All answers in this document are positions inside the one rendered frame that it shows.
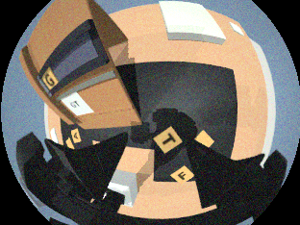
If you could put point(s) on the tan wooden inclined board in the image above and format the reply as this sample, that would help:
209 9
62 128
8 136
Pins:
72 38

